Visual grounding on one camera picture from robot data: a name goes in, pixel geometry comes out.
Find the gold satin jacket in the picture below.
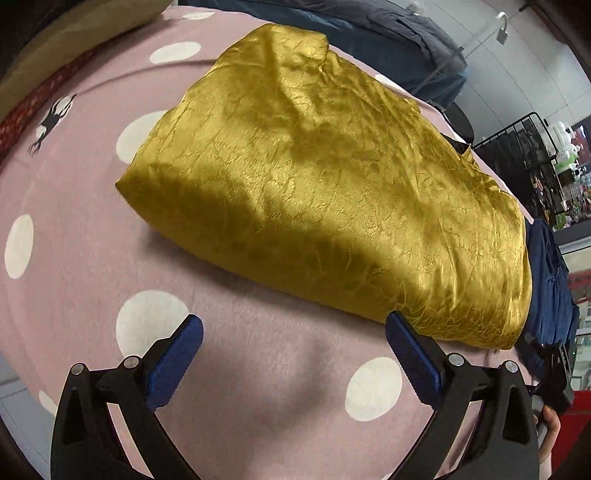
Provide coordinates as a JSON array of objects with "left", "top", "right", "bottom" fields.
[{"left": 116, "top": 24, "right": 532, "bottom": 349}]

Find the person's hand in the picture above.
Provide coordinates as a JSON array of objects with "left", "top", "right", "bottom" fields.
[{"left": 534, "top": 405, "right": 561, "bottom": 463}]

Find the navy blue folded garment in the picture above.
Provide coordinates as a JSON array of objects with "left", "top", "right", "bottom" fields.
[{"left": 523, "top": 217, "right": 581, "bottom": 375}]

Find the pink polka dot bedsheet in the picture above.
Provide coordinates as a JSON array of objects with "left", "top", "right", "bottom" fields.
[{"left": 0, "top": 6, "right": 555, "bottom": 480}]

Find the black round stool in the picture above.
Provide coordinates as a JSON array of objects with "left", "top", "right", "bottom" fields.
[{"left": 443, "top": 103, "right": 475, "bottom": 144}]

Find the red floral folded cloth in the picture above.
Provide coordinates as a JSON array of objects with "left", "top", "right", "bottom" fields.
[{"left": 0, "top": 45, "right": 100, "bottom": 160}]

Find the grey blue duvet bed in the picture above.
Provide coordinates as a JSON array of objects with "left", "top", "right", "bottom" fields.
[{"left": 180, "top": 0, "right": 467, "bottom": 110}]

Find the black wire shelf rack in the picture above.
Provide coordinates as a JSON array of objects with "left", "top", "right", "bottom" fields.
[{"left": 474, "top": 112, "right": 567, "bottom": 227}]

